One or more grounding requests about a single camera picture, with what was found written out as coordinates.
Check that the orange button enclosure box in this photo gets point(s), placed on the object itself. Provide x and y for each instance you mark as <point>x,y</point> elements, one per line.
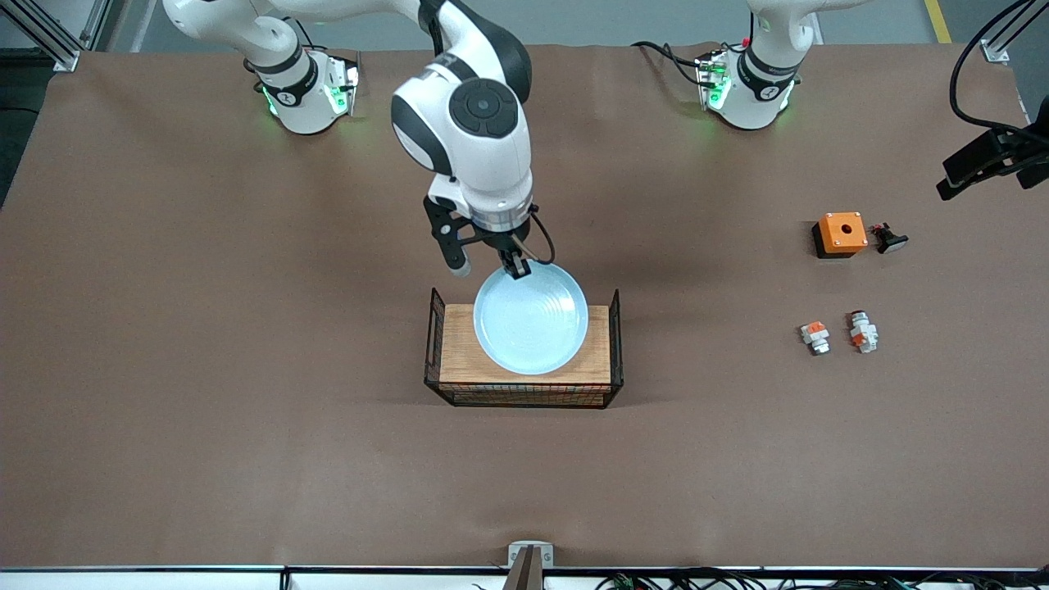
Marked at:
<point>836,238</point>

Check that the white table edge rail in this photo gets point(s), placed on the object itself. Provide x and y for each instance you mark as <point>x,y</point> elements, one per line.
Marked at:
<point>123,580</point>

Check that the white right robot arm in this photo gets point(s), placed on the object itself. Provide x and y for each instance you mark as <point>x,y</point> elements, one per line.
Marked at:
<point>475,147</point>

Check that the aluminium frame profile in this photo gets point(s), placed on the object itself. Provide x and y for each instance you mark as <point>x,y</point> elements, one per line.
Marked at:
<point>996,52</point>
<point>57,51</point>

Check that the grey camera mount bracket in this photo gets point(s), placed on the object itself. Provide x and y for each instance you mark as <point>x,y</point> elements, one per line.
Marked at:
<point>530,565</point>

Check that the black push button head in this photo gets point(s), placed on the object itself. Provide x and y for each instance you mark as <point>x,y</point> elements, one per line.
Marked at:
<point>889,240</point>

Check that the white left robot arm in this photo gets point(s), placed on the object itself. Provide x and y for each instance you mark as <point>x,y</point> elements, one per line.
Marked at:
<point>758,98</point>

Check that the small white orange contact block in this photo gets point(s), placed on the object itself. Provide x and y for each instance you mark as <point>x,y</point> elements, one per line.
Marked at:
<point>815,336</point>

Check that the light blue plate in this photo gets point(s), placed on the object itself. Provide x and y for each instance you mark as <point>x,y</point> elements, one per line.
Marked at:
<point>529,328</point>

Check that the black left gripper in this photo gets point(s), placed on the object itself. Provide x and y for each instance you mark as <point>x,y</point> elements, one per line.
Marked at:
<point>983,155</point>

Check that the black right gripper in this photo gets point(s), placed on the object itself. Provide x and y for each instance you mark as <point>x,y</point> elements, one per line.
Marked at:
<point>499,241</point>

